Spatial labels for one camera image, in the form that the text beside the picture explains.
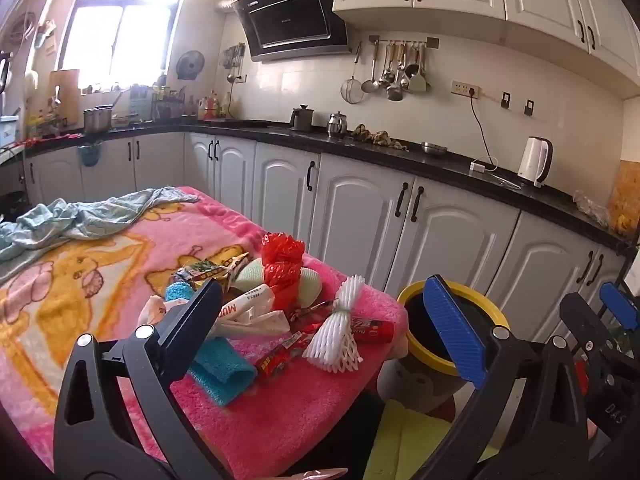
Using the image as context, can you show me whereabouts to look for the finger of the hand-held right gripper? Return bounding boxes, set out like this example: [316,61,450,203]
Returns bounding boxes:
[599,281,640,323]
[559,292,607,356]

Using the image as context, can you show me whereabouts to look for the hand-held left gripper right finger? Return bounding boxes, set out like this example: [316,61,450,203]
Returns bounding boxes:
[422,274,593,480]

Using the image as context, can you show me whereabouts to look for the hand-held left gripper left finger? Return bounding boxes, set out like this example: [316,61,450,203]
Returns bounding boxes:
[52,277,236,480]

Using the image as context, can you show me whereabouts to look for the blue fluffy scrubber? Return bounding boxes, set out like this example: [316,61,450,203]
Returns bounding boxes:
[165,282,196,303]

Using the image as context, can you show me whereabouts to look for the yellow rimmed black trash bin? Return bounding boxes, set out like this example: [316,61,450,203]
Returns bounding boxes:
[377,280,511,421]

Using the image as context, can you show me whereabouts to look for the white plastic bag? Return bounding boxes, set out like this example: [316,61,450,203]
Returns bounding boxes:
[137,295,188,328]

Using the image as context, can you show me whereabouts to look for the white red printed wrapper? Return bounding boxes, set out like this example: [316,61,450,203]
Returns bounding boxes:
[215,282,276,326]

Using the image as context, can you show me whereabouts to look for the green yellow snack box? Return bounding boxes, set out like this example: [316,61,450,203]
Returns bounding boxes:
[172,252,251,286]

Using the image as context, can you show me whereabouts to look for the teal blue cloth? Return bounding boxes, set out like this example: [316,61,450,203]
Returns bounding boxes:
[189,336,258,407]

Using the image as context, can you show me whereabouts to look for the white paper wrapper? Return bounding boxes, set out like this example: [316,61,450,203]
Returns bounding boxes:
[210,310,291,338]

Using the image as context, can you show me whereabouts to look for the pale green sponge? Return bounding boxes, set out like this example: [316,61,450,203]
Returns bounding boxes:
[231,260,326,306]

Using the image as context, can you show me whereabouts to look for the short red snack wrapper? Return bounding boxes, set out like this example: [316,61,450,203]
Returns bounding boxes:
[350,317,396,343]

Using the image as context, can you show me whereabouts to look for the long red snack wrapper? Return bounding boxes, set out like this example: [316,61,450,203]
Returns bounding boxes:
[252,322,326,381]

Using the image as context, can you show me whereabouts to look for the red plastic bag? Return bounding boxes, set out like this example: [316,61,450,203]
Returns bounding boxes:
[260,232,307,311]

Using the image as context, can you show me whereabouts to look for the white foam fruit net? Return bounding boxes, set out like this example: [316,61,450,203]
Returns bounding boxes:
[301,275,365,375]

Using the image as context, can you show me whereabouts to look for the thin red wrapper strip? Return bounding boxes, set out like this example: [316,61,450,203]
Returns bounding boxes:
[287,300,348,321]

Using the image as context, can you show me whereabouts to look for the crumpled clear bag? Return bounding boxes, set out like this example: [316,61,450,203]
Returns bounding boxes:
[572,190,611,226]

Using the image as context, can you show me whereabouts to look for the yellow patterned board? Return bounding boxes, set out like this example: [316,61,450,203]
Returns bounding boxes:
[610,160,640,236]

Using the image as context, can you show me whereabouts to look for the yellow green mat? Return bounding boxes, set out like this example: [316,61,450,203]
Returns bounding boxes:
[362,400,501,480]

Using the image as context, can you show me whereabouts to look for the pink printed blanket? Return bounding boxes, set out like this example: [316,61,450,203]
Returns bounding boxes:
[0,186,408,480]

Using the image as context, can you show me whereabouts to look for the light blue cloth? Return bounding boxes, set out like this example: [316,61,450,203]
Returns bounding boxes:
[0,187,201,261]

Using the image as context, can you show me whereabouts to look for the white lower cabinets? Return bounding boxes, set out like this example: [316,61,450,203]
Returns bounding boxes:
[22,132,626,341]

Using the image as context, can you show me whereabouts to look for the white electric kettle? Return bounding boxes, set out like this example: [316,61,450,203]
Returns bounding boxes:
[517,136,554,188]

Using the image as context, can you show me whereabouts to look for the teal hanging bin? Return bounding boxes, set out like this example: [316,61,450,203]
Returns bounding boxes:
[77,141,103,167]

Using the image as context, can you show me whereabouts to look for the brown lumpy pile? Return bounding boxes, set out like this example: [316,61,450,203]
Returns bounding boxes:
[350,124,408,151]

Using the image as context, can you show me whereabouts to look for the black kitchen countertop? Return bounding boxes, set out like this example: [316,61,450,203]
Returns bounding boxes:
[0,117,640,261]

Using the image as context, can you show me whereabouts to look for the group of condiment bottles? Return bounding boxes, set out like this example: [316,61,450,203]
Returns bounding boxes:
[197,92,236,121]

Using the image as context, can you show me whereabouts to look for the steel cooking pot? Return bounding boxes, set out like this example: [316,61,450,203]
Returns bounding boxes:
[82,105,115,134]

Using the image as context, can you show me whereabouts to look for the dark teapot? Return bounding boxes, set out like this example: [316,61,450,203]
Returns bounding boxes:
[290,105,315,132]

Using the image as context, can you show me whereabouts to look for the row of hanging kitchen utensils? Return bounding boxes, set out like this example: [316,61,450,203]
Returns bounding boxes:
[341,40,432,106]

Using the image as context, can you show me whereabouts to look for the wooden cutting board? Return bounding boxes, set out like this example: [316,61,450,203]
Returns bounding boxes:
[48,69,81,121]

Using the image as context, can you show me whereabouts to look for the small hanging tools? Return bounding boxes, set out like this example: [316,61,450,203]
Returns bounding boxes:
[222,45,248,83]

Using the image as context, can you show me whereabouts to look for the kitchen window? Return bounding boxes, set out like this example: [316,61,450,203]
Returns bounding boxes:
[55,0,191,91]

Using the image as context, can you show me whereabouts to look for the black range hood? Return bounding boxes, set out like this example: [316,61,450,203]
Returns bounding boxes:
[231,0,351,63]

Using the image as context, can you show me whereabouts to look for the black power cable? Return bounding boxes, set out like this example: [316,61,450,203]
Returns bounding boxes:
[470,95,501,171]

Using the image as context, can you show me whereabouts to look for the small wall fan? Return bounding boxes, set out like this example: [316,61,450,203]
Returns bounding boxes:
[176,50,206,81]

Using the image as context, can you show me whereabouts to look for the wall utensil rail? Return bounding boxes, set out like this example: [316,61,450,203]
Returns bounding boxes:
[369,36,440,51]

